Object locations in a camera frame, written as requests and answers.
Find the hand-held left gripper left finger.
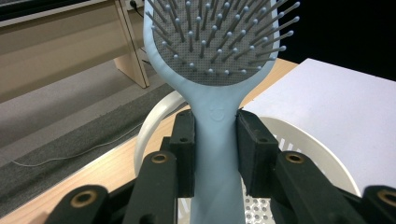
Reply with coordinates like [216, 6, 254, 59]
[160, 109, 197, 199]

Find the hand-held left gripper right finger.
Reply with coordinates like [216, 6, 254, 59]
[235, 108, 281, 199]

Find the light blue hairbrush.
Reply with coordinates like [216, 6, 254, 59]
[143, 0, 302, 224]

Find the white slotted plastic basket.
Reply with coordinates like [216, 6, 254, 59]
[134, 90, 362, 224]

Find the white table mat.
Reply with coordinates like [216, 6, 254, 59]
[242, 58, 396, 195]

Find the thin grey floor cable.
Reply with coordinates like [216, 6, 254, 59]
[11, 122, 144, 168]

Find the black wall plug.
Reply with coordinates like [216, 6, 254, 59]
[129, 0, 145, 18]

